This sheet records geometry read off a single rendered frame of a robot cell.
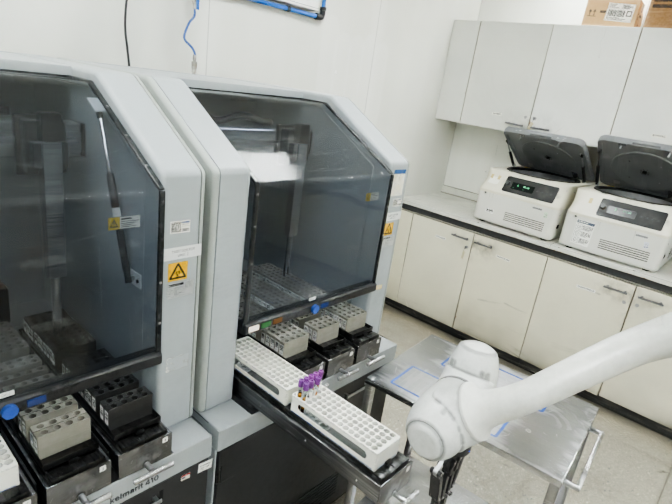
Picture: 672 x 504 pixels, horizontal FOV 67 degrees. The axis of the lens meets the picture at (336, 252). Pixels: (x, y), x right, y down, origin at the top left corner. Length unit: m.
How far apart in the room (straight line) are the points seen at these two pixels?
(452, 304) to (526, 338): 0.57
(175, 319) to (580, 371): 0.91
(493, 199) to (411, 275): 0.88
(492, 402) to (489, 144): 3.44
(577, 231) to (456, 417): 2.55
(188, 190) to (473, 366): 0.74
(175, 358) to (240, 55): 1.67
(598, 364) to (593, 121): 2.78
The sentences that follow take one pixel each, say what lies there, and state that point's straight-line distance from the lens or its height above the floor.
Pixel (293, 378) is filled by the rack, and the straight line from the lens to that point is 1.49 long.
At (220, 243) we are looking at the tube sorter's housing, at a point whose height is 1.25.
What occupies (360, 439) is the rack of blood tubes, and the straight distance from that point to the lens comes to 1.33.
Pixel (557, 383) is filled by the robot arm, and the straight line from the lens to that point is 0.93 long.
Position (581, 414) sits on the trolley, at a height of 0.82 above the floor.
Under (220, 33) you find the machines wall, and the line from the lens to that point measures 2.59.
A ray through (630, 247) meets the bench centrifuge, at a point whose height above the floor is 1.01.
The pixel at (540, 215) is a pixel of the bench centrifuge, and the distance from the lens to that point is 3.42.
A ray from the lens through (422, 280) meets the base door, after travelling 3.90.
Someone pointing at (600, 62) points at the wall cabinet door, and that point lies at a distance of 3.66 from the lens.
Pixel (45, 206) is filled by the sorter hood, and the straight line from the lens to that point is 1.09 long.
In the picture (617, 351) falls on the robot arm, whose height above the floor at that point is 1.32.
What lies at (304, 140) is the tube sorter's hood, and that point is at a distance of 1.64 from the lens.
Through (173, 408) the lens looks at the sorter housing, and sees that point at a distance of 1.48.
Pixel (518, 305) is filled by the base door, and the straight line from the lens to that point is 3.59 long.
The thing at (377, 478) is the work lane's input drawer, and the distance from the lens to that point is 1.31.
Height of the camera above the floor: 1.68
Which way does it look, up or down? 19 degrees down
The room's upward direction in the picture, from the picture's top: 8 degrees clockwise
